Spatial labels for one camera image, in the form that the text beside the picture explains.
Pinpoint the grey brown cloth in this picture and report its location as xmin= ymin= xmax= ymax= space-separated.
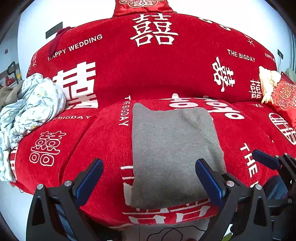
xmin=0 ymin=85 xmax=23 ymax=110

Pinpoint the grey knit sweater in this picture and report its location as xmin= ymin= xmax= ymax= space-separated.
xmin=130 ymin=103 xmax=227 ymax=209

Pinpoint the black chair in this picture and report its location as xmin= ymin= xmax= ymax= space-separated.
xmin=7 ymin=61 xmax=23 ymax=87

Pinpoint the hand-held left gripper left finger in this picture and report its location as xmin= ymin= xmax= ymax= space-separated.
xmin=26 ymin=158 xmax=104 ymax=241

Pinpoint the person's left trouser leg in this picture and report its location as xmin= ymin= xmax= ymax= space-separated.
xmin=55 ymin=204 xmax=78 ymax=241

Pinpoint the red embroidered bolster pillow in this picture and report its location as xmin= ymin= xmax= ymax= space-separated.
xmin=112 ymin=0 xmax=174 ymax=17

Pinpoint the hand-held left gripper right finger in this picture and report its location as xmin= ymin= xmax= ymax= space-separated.
xmin=195 ymin=158 xmax=275 ymax=241

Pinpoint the cream fringed cloth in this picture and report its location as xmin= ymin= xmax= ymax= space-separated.
xmin=258 ymin=66 xmax=282 ymax=104

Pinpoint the dark wall panel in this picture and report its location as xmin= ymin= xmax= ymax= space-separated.
xmin=46 ymin=22 xmax=63 ymax=39

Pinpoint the black cable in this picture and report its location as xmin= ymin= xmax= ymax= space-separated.
xmin=146 ymin=227 xmax=204 ymax=241

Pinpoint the red wedding sofa cover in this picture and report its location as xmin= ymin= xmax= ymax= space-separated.
xmin=9 ymin=13 xmax=296 ymax=229

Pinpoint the light blue floral blanket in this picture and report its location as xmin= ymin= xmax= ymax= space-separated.
xmin=0 ymin=73 xmax=67 ymax=183

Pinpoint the red embroidered square pillow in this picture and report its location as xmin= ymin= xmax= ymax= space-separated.
xmin=273 ymin=72 xmax=296 ymax=131

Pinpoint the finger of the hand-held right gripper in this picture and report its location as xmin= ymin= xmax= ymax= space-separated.
xmin=279 ymin=152 xmax=296 ymax=186
xmin=253 ymin=149 xmax=282 ymax=171

